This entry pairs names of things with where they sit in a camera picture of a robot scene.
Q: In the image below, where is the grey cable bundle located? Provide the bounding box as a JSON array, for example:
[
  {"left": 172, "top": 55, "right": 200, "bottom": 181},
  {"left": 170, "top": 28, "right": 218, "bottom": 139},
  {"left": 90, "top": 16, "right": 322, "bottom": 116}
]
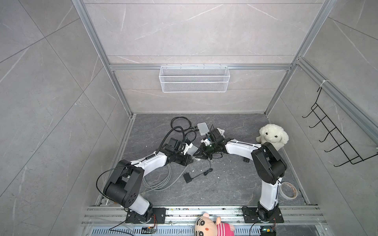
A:
[{"left": 141, "top": 162, "right": 191, "bottom": 192}]

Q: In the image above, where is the pink striped cartoon doll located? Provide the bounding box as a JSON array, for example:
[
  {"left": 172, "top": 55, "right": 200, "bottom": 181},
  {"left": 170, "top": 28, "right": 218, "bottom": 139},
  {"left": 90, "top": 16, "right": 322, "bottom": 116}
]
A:
[{"left": 194, "top": 213, "right": 235, "bottom": 236}]

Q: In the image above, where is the white network switch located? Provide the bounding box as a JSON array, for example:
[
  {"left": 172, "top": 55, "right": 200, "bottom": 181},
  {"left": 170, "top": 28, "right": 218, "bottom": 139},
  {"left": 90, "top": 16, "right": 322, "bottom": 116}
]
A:
[
  {"left": 187, "top": 145, "right": 198, "bottom": 156},
  {"left": 197, "top": 123, "right": 210, "bottom": 136}
]

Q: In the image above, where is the small white plush toy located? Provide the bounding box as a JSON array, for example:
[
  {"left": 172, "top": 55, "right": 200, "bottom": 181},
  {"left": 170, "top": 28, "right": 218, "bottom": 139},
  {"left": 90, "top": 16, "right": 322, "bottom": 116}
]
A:
[{"left": 217, "top": 128, "right": 225, "bottom": 137}]

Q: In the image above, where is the white wire mesh basket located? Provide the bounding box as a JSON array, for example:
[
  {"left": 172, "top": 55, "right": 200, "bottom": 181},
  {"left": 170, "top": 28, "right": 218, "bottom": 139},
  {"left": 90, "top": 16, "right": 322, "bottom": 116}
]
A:
[{"left": 159, "top": 65, "right": 230, "bottom": 93}]

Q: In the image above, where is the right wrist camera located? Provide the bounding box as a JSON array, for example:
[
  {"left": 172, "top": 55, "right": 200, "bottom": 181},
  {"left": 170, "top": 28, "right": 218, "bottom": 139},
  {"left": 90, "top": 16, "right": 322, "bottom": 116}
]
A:
[{"left": 201, "top": 135, "right": 213, "bottom": 147}]

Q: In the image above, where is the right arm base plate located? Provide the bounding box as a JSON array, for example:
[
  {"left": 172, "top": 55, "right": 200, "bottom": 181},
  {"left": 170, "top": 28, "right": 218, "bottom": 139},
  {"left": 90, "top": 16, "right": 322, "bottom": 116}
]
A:
[{"left": 241, "top": 206, "right": 284, "bottom": 223}]

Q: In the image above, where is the black wire hook rack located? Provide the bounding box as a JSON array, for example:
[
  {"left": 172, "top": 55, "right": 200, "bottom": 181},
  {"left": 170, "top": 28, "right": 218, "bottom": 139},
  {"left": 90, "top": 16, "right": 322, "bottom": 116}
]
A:
[{"left": 302, "top": 88, "right": 378, "bottom": 167}]

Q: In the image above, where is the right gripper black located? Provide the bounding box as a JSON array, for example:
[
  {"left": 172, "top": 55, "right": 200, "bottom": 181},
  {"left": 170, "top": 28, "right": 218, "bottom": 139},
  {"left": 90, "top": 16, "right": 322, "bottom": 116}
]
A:
[{"left": 192, "top": 143, "right": 218, "bottom": 160}]

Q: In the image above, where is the large white plush dog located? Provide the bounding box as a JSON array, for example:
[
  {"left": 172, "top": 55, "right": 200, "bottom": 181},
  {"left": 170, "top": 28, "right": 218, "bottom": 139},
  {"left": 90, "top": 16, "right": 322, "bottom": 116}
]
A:
[{"left": 256, "top": 124, "right": 289, "bottom": 151}]

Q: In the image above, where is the roll of tape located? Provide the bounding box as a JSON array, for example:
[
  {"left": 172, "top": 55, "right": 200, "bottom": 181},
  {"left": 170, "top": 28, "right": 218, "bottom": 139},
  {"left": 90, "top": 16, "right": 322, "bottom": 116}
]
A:
[{"left": 279, "top": 182, "right": 298, "bottom": 200}]

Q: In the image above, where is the black power adapter with plug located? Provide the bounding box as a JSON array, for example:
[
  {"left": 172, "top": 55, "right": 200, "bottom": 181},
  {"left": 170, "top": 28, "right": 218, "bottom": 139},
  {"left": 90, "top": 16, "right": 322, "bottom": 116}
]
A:
[{"left": 206, "top": 129, "right": 258, "bottom": 163}]

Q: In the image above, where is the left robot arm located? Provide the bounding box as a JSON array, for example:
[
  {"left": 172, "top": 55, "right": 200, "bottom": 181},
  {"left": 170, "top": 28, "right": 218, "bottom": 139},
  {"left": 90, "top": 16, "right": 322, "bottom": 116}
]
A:
[{"left": 95, "top": 126, "right": 193, "bottom": 223}]

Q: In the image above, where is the large black cable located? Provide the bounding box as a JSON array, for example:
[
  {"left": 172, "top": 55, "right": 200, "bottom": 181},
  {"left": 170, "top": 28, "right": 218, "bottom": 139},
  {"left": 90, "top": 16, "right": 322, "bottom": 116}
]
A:
[{"left": 170, "top": 116, "right": 199, "bottom": 133}]

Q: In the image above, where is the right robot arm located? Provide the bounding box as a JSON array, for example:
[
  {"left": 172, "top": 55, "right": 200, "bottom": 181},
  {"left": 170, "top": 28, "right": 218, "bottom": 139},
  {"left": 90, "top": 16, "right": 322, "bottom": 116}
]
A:
[{"left": 195, "top": 139, "right": 287, "bottom": 222}]

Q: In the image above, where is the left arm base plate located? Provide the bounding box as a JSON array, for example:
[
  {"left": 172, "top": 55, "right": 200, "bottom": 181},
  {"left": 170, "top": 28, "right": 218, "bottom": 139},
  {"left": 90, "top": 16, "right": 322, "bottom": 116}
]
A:
[{"left": 126, "top": 207, "right": 166, "bottom": 224}]

